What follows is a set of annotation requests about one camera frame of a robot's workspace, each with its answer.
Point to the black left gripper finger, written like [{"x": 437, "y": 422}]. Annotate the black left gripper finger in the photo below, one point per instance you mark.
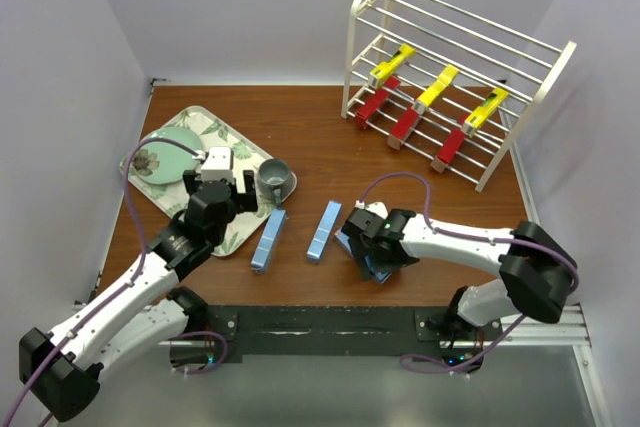
[
  {"x": 191, "y": 180},
  {"x": 249, "y": 196}
]

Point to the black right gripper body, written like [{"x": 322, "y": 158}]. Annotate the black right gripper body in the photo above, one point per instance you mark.
[{"x": 395, "y": 262}]

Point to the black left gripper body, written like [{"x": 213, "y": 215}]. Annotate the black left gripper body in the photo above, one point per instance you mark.
[{"x": 232, "y": 210}]

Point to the blue toothpaste box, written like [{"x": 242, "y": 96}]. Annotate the blue toothpaste box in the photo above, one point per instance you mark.
[
  {"x": 380, "y": 273},
  {"x": 267, "y": 242},
  {"x": 323, "y": 231}
]

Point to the red toothpaste box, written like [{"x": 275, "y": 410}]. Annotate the red toothpaste box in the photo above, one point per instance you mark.
[
  {"x": 403, "y": 128},
  {"x": 368, "y": 110},
  {"x": 448, "y": 150}
]

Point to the yellow toothpaste box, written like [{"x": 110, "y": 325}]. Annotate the yellow toothpaste box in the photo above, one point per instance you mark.
[
  {"x": 385, "y": 69},
  {"x": 476, "y": 119},
  {"x": 424, "y": 101}
]

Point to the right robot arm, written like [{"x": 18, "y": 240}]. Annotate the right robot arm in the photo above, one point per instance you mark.
[{"x": 532, "y": 275}]

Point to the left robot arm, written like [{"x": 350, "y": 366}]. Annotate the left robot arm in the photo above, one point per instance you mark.
[{"x": 62, "y": 366}]

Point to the white metal shelf rack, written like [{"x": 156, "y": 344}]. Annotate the white metal shelf rack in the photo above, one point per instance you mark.
[{"x": 487, "y": 53}]

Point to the grey ceramic mug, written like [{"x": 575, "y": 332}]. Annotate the grey ceramic mug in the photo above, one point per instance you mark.
[{"x": 274, "y": 180}]

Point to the green ceramic plate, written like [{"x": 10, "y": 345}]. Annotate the green ceramic plate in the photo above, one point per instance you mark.
[{"x": 160, "y": 163}]

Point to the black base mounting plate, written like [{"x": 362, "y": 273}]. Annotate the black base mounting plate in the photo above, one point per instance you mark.
[{"x": 339, "y": 331}]

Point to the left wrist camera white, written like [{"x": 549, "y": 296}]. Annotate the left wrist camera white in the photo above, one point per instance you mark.
[{"x": 216, "y": 164}]

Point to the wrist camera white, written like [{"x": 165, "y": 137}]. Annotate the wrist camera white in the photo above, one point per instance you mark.
[
  {"x": 378, "y": 208},
  {"x": 216, "y": 164}
]

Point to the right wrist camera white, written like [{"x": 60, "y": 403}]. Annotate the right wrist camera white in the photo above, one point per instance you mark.
[{"x": 378, "y": 208}]

